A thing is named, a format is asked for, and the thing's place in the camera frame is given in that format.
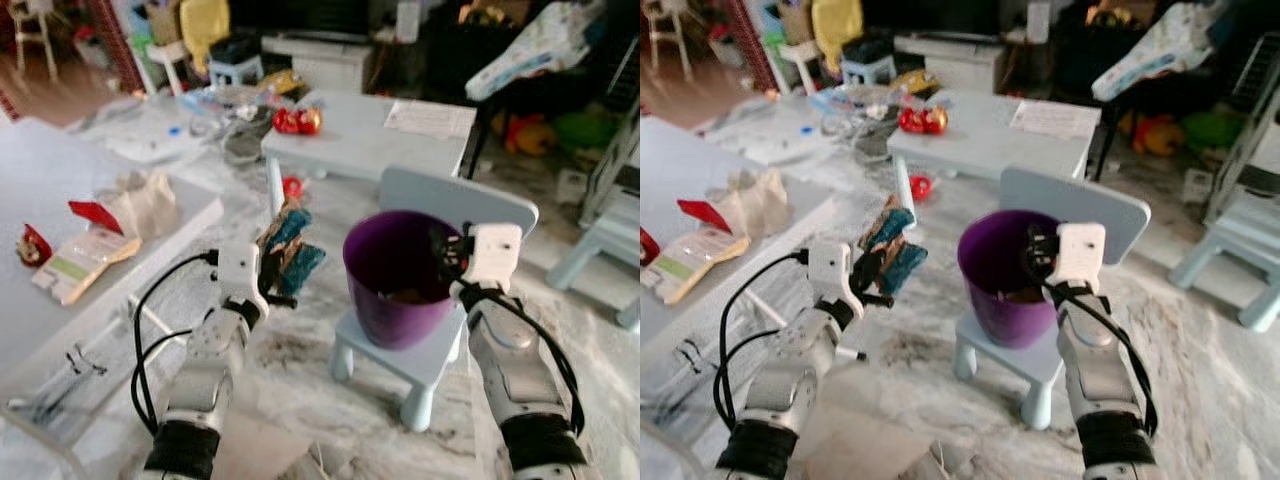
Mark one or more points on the white table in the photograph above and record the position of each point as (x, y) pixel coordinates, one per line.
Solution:
(50, 180)
(690, 170)

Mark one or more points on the light blue child chair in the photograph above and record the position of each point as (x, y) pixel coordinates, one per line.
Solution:
(440, 195)
(1085, 200)

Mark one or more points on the red flat packet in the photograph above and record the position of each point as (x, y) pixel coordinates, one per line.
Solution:
(95, 215)
(705, 214)

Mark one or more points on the red shiny fruit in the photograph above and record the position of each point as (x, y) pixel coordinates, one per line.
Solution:
(923, 120)
(297, 121)

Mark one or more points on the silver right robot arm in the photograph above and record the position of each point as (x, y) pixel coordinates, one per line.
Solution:
(1095, 375)
(515, 370)

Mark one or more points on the green toy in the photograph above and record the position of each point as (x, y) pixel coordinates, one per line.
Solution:
(1212, 130)
(585, 130)

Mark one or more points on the teal and tan snack bag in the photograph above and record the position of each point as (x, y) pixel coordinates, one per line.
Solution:
(895, 248)
(290, 250)

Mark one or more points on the clear plastic bag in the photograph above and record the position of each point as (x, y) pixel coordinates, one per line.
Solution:
(860, 100)
(230, 100)

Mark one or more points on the white patterned ironing board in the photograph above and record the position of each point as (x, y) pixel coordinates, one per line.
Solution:
(1165, 42)
(540, 45)

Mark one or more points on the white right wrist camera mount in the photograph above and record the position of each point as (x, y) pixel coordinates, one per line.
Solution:
(495, 255)
(1080, 252)

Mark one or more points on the purple plastic rubbish bin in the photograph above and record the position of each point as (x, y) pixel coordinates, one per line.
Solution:
(990, 318)
(390, 300)

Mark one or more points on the light blue low table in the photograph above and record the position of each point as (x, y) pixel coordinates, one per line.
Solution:
(985, 138)
(350, 142)

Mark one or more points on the crumpled beige paper bag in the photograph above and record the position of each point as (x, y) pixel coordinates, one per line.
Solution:
(148, 200)
(755, 198)

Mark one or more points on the wooden chair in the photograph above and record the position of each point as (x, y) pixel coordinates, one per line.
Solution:
(668, 35)
(35, 35)

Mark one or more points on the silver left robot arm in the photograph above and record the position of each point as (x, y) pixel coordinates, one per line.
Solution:
(205, 360)
(790, 378)

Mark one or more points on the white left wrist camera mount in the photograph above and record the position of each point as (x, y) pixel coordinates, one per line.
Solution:
(240, 272)
(828, 270)

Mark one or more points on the white low cabinet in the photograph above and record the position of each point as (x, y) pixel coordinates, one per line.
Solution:
(955, 60)
(325, 62)

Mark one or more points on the white paper sheet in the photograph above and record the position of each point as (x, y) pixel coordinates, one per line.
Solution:
(430, 118)
(1055, 118)

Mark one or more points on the yellow toy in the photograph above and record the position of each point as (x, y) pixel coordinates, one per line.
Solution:
(1158, 133)
(530, 135)

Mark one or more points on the light blue stool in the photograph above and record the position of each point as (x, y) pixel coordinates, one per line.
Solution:
(600, 245)
(1235, 245)

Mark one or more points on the beige snack packet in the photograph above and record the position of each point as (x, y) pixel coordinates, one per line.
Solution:
(695, 262)
(85, 262)

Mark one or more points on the small red wrapper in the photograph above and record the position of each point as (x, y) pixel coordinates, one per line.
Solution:
(647, 246)
(33, 246)

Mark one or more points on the small blue stool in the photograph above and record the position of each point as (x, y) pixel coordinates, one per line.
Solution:
(235, 70)
(868, 68)

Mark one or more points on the small red round toy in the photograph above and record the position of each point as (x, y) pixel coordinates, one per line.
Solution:
(920, 186)
(292, 186)

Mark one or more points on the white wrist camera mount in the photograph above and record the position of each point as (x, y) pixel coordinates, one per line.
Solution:
(495, 255)
(1080, 252)
(240, 272)
(828, 270)

